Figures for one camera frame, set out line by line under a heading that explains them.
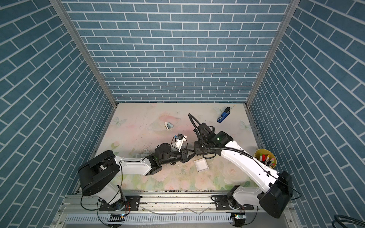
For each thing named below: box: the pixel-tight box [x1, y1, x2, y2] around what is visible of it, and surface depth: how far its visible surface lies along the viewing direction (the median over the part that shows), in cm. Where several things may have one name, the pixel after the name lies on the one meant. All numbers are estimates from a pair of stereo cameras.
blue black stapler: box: [216, 106, 231, 124], surface depth 113 cm
